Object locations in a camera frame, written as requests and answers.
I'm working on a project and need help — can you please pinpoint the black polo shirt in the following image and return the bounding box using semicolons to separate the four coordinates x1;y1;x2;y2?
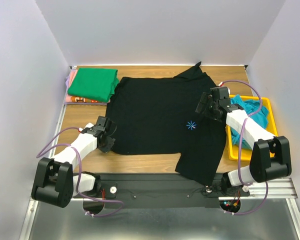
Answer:
105;64;227;186

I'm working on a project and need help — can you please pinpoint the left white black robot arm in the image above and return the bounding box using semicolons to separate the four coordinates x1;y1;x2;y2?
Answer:
31;116;117;208

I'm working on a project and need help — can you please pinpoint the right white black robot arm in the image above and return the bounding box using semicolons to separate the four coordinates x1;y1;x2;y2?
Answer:
195;86;292;195

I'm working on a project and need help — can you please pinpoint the crumpled teal t shirt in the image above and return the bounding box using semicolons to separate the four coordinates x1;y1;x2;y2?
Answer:
230;94;269;146

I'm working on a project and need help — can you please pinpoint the folded green t shirt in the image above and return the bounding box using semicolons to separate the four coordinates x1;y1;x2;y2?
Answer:
67;68;120;103

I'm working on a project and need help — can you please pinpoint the folded orange patterned t shirt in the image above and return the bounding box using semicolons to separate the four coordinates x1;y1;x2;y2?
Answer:
64;95;110;105

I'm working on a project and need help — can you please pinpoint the yellow plastic tray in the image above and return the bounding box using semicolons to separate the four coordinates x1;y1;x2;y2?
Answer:
226;94;278;162

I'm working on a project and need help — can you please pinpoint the folded lilac t shirt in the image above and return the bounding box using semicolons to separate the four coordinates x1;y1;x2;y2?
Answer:
65;71;72;88

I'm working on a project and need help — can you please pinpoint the folded pink t shirt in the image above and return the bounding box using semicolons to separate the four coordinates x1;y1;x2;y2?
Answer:
69;69;78;82

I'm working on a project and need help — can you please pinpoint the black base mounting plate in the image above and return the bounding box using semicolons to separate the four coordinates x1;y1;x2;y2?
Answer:
88;173;250;209

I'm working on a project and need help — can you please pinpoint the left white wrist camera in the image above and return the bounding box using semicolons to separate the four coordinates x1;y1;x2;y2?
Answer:
78;122;94;133

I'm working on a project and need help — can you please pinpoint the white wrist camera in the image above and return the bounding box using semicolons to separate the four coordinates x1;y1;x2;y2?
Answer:
78;122;94;133
217;81;231;94

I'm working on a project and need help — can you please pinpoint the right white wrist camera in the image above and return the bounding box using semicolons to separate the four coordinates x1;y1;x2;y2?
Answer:
217;81;231;94

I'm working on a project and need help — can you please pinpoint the aluminium extrusion rail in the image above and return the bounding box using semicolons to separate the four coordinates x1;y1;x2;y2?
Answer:
31;177;299;201

